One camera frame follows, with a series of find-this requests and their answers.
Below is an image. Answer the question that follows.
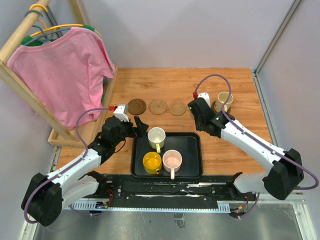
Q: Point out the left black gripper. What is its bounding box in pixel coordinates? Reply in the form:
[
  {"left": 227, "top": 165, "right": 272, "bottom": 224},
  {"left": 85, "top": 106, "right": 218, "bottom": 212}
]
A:
[{"left": 112, "top": 115, "right": 149, "bottom": 147}]

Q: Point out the dark wooden coaster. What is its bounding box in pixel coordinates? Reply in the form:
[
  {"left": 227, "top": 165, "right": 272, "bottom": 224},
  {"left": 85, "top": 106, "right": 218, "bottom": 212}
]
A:
[
  {"left": 211, "top": 101, "right": 232, "bottom": 114},
  {"left": 127, "top": 98, "right": 147, "bottom": 116}
]

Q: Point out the woven rattan coaster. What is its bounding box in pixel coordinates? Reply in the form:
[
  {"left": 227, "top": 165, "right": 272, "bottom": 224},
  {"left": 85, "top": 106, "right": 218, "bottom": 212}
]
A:
[
  {"left": 168, "top": 101, "right": 186, "bottom": 116},
  {"left": 148, "top": 99, "right": 168, "bottom": 115}
]

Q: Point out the cream cartoon cup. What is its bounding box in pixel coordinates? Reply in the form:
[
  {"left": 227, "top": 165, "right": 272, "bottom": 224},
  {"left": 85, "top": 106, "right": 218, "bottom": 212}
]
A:
[{"left": 214, "top": 91, "right": 234, "bottom": 112}]

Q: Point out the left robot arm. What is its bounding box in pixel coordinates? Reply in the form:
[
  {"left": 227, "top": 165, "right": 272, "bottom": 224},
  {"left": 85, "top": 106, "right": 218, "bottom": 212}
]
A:
[{"left": 21, "top": 116, "right": 149, "bottom": 227}]

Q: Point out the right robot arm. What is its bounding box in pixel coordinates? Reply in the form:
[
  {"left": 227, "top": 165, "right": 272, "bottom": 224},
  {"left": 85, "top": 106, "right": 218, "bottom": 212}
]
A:
[{"left": 188, "top": 97, "right": 304, "bottom": 200}]

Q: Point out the white faceted cup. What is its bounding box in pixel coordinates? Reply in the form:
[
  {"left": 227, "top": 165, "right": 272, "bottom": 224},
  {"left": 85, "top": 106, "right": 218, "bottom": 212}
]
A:
[{"left": 147, "top": 127, "right": 166, "bottom": 154}]

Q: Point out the yellow cup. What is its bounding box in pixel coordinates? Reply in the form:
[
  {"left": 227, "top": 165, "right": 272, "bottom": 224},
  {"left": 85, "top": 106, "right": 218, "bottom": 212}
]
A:
[{"left": 142, "top": 151, "right": 162, "bottom": 175}]

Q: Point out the pink cup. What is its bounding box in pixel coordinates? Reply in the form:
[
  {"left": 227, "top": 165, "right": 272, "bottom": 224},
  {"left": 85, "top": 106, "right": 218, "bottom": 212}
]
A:
[{"left": 162, "top": 149, "right": 183, "bottom": 180}]

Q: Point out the black tray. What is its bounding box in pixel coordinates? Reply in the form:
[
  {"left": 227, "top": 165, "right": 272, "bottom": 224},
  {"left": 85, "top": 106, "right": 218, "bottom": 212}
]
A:
[{"left": 131, "top": 132, "right": 203, "bottom": 180}]

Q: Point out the wooden clothes rack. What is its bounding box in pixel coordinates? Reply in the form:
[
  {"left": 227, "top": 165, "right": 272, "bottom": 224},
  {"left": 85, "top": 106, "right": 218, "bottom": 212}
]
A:
[{"left": 0, "top": 12, "right": 118, "bottom": 148}]

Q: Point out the pink t-shirt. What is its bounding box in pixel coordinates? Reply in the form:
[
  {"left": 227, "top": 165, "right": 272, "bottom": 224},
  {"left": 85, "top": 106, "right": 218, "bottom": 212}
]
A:
[{"left": 7, "top": 27, "right": 115, "bottom": 130}]

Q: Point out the grey hanger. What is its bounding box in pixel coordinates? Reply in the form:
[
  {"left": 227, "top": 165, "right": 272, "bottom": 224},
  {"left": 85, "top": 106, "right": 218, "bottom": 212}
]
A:
[{"left": 21, "top": 7, "right": 72, "bottom": 46}]

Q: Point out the yellow hanger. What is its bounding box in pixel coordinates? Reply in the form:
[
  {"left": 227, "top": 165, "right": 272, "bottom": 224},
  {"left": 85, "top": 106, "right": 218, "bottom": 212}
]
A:
[{"left": 36, "top": 0, "right": 102, "bottom": 37}]

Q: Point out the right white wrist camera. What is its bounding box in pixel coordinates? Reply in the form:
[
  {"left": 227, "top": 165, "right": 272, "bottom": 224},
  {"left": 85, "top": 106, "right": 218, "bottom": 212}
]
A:
[{"left": 192, "top": 92, "right": 211, "bottom": 107}]

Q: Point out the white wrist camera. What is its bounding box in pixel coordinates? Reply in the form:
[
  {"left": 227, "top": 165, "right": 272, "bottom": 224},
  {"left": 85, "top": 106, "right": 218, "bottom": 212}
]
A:
[
  {"left": 192, "top": 92, "right": 211, "bottom": 107},
  {"left": 112, "top": 104, "right": 130, "bottom": 123}
]

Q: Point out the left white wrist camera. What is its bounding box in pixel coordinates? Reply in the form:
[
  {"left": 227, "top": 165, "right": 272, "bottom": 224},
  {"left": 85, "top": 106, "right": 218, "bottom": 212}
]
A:
[{"left": 112, "top": 104, "right": 130, "bottom": 123}]

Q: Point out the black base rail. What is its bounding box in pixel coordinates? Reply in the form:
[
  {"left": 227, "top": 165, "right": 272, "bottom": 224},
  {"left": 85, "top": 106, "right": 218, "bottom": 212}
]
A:
[{"left": 62, "top": 171, "right": 258, "bottom": 217}]

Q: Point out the right aluminium frame post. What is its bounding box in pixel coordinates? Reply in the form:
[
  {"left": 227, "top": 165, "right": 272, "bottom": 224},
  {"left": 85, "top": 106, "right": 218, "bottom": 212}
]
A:
[{"left": 252, "top": 0, "right": 305, "bottom": 76}]

